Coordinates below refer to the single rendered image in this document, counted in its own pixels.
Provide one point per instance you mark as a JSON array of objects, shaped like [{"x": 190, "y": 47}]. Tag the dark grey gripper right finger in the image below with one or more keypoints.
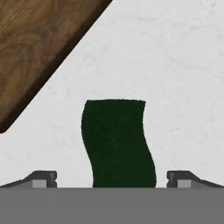
[{"x": 180, "y": 176}]

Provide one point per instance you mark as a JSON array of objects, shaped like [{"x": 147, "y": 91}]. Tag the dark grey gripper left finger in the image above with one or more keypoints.
[{"x": 43, "y": 176}]

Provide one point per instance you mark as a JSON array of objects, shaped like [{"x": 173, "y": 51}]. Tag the dark green sponge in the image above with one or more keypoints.
[{"x": 116, "y": 145}]

